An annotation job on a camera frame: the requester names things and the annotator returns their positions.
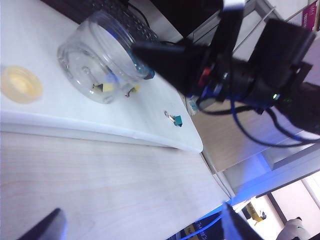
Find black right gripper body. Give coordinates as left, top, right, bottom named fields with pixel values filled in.
left=196, top=56, right=256, bottom=106

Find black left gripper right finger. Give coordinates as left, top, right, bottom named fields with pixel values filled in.
left=220, top=202, right=264, bottom=240

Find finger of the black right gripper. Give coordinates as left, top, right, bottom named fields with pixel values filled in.
left=131, top=41, right=211, bottom=96

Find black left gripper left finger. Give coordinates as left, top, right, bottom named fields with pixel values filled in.
left=16, top=207, right=68, bottom=240

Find yellow binder clip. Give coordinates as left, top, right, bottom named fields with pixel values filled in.
left=91, top=82, right=114, bottom=94
left=124, top=84, right=141, bottom=98

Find magenta box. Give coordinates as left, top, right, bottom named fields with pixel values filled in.
left=300, top=0, right=320, bottom=33

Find blue and black mouse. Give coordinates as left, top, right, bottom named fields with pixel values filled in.
left=129, top=49, right=156, bottom=81

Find black computer keyboard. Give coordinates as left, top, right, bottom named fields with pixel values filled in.
left=89, top=0, right=159, bottom=44

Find teal binder clip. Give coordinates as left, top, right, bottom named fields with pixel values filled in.
left=163, top=109, right=184, bottom=128

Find clear plastic jar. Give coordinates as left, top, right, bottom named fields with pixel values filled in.
left=56, top=9, right=156, bottom=105

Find white desk riser board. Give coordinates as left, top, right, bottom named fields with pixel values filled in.
left=0, top=0, right=204, bottom=154

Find pale yellow bottle cap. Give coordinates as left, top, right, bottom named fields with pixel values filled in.
left=0, top=64, right=44, bottom=105

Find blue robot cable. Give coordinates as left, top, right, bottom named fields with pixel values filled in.
left=229, top=98, right=320, bottom=149

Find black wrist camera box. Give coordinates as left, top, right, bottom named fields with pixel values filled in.
left=250, top=18, right=316, bottom=85

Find grey aluminium partition frame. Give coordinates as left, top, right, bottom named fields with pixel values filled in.
left=192, top=0, right=278, bottom=61

